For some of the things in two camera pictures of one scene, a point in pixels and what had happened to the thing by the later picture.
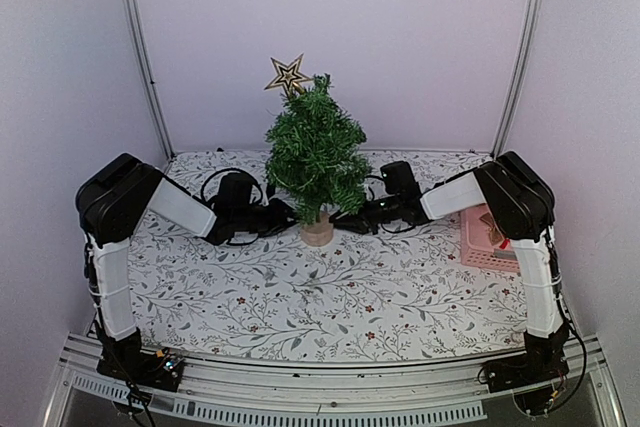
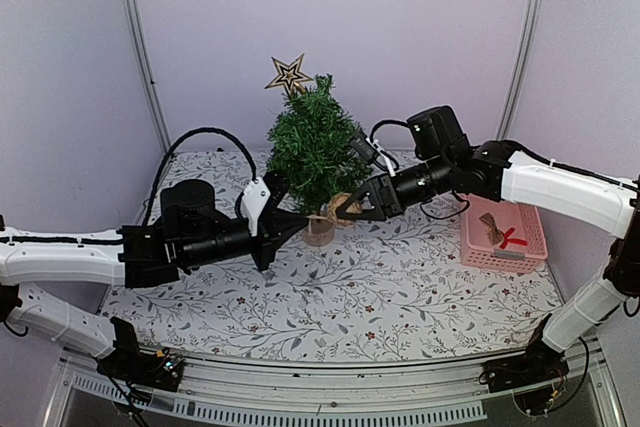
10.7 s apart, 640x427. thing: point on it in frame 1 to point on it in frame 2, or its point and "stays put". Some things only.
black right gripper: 348,221 to 386,198
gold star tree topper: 289,75 stays put
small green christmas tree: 316,160 stays put
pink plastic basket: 476,247 stays put
